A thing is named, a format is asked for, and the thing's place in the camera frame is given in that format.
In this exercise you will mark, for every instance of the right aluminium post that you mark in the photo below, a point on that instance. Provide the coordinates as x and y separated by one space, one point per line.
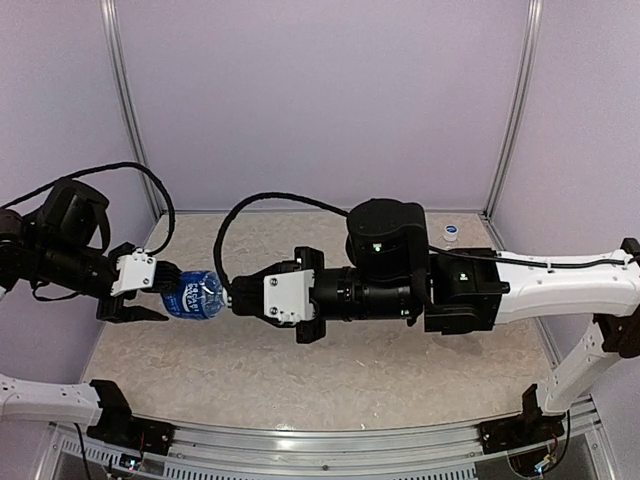
517 107

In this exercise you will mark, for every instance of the aluminium post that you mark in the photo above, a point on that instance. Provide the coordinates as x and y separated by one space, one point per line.
110 20
517 107

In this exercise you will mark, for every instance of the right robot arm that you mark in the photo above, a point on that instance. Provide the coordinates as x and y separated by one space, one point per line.
395 273

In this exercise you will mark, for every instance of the blue label bottle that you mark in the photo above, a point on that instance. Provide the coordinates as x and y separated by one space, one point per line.
199 296

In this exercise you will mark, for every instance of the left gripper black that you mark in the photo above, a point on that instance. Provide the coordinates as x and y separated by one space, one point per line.
114 310

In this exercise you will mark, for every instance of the blue white loose cap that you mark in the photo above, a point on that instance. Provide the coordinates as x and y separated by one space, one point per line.
450 236

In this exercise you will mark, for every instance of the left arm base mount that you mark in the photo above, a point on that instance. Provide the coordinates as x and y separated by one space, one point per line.
117 425

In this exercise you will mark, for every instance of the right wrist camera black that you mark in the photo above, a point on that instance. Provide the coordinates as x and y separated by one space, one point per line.
287 297

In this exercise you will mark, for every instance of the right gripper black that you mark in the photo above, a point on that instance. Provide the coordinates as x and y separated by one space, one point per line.
302 252

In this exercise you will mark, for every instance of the aluminium front rail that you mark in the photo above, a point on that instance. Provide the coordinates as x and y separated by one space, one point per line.
449 451

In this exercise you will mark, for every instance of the left aluminium post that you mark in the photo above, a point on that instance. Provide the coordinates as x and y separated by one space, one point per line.
110 20

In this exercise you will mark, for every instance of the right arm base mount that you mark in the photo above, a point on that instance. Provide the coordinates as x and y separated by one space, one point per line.
529 427

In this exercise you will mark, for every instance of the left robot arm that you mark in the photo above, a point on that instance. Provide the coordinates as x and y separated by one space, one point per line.
65 243

